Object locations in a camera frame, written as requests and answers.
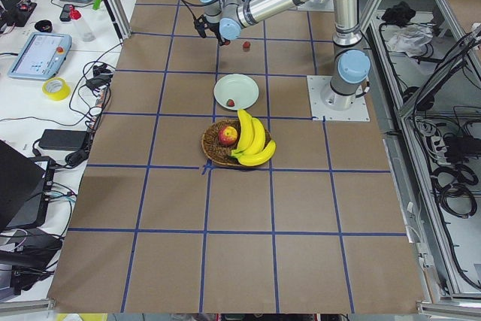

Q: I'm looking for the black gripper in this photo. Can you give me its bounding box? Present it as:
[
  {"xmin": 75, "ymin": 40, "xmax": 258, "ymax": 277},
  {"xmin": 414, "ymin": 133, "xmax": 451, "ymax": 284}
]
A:
[{"xmin": 195, "ymin": 15, "xmax": 221, "ymax": 38}]

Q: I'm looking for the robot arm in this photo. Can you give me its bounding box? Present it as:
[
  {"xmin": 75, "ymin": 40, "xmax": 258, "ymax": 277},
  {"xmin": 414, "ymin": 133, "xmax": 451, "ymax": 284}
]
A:
[{"xmin": 193, "ymin": 0, "xmax": 362, "ymax": 56}]

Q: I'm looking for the light green plate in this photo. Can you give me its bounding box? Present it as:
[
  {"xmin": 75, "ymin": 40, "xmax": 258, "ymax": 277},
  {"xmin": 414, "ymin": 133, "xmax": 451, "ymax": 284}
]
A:
[{"xmin": 213, "ymin": 74, "xmax": 259, "ymax": 111}]

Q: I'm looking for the white bottle red cap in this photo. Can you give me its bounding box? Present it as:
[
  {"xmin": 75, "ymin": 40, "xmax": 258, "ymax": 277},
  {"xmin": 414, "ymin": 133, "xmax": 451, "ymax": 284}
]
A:
[{"xmin": 69, "ymin": 5, "xmax": 95, "ymax": 42}]

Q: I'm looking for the red apple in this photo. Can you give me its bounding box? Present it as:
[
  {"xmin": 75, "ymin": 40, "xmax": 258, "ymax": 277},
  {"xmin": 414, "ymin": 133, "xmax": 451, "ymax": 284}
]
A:
[{"xmin": 218, "ymin": 126, "xmax": 238, "ymax": 147}]

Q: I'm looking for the brown wicker basket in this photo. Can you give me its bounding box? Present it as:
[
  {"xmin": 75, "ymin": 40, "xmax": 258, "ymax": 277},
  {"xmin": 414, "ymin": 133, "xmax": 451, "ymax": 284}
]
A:
[{"xmin": 201, "ymin": 119, "xmax": 277, "ymax": 168}]

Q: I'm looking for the yellow banana bunch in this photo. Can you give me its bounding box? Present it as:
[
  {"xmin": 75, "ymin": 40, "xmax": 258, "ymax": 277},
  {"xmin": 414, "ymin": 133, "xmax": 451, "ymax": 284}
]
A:
[{"xmin": 231, "ymin": 109, "xmax": 277, "ymax": 167}]

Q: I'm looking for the yellow tape roll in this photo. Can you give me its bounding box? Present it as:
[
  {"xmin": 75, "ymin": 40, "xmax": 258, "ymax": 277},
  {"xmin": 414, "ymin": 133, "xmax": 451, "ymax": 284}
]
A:
[{"xmin": 42, "ymin": 77, "xmax": 71, "ymax": 101}]

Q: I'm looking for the black power adapter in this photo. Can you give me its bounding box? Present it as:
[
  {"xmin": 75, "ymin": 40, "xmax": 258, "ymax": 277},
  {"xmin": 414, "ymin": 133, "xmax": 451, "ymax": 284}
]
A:
[{"xmin": 38, "ymin": 129, "xmax": 89, "ymax": 151}]

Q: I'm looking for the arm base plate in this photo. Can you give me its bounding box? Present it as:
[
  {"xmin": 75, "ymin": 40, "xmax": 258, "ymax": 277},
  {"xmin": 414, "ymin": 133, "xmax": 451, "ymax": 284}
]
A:
[{"xmin": 307, "ymin": 75, "xmax": 370, "ymax": 122}]

